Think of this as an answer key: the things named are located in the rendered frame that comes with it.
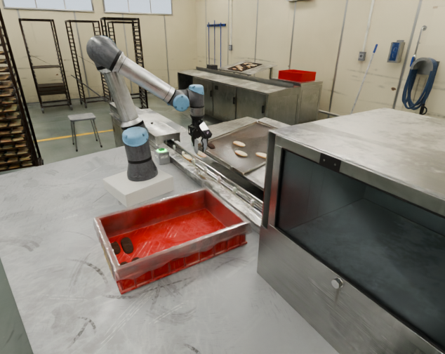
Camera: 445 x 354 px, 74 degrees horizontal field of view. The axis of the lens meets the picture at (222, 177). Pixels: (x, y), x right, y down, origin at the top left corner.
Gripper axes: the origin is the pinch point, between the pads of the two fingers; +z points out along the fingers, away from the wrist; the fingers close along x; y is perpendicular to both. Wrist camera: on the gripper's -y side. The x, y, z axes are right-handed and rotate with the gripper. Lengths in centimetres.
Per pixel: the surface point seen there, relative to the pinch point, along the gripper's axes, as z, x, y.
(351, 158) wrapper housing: -36, 20, -104
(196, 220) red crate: 12, 26, -44
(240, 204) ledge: 7.9, 6.4, -47.8
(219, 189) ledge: 7.8, 6.8, -30.9
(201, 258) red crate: 10, 36, -66
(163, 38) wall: -50, -265, 701
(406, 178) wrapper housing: -36, 20, -115
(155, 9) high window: -119, -248, 700
